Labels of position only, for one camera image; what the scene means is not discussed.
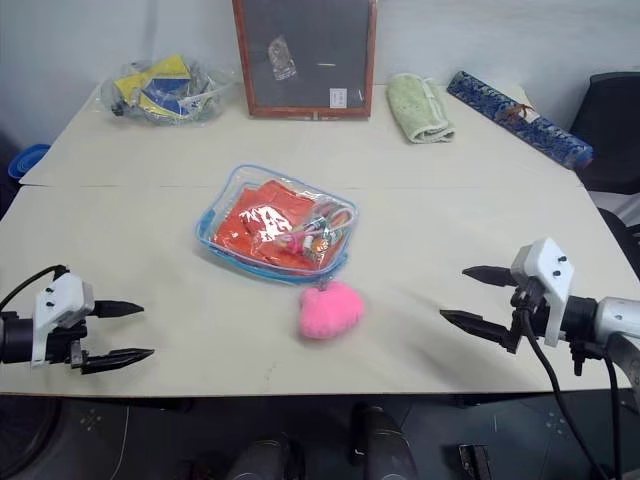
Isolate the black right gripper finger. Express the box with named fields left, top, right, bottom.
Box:
left=461, top=265, right=516, bottom=289
left=439, top=308, right=512, bottom=347

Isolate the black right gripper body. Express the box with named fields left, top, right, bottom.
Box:
left=501, top=277, right=550, bottom=355

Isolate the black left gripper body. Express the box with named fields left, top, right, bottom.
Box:
left=47, top=310, right=99, bottom=375

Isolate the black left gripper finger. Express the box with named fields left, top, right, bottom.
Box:
left=79, top=347, right=156, bottom=377
left=94, top=299, right=146, bottom=320

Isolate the red cloth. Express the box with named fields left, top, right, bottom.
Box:
left=211, top=179, right=327, bottom=267

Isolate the clear blue-trimmed zipper pouch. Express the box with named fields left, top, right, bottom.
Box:
left=191, top=161, right=360, bottom=290

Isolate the clear bag with yellow-blue contents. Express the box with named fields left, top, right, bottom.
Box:
left=99, top=53, right=237, bottom=128

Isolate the dark round base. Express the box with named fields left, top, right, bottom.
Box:
left=0, top=398, right=62, bottom=480

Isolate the dark rectangular floor block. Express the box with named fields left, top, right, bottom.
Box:
left=456, top=441, right=494, bottom=480

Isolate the pink plush heart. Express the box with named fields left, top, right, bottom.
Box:
left=297, top=281, right=365, bottom=343

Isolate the dark rounded shape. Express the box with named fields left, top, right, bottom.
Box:
left=348, top=401, right=419, bottom=480
left=228, top=438, right=302, bottom=480

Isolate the blue patterned long box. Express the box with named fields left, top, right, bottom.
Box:
left=445, top=69, right=595, bottom=172

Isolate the orange tassel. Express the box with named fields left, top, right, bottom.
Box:
left=501, top=101, right=537, bottom=122

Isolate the blue plastic bowl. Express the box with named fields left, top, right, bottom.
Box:
left=8, top=143, right=53, bottom=182

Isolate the colourful small accessories packet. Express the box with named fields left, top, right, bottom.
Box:
left=273, top=198, right=354, bottom=262

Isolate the folded green towel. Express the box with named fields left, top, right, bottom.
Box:
left=386, top=72, right=458, bottom=147

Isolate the black office chair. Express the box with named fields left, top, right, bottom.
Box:
left=568, top=71, right=640, bottom=194

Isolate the wooden-framed chalkboard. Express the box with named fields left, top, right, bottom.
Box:
left=231, top=0, right=378, bottom=121

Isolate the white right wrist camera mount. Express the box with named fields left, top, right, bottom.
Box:
left=510, top=237, right=577, bottom=348

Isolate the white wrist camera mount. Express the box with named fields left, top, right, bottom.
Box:
left=510, top=237, right=577, bottom=348
left=29, top=273, right=96, bottom=370

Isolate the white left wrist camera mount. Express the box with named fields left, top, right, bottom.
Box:
left=29, top=273, right=96, bottom=370

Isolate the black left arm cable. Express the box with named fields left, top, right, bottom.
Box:
left=0, top=264, right=69, bottom=311

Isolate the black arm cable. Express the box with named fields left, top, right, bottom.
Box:
left=518, top=299, right=624, bottom=480
left=0, top=264, right=69, bottom=311

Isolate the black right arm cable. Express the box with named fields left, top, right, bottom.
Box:
left=518, top=299, right=624, bottom=480

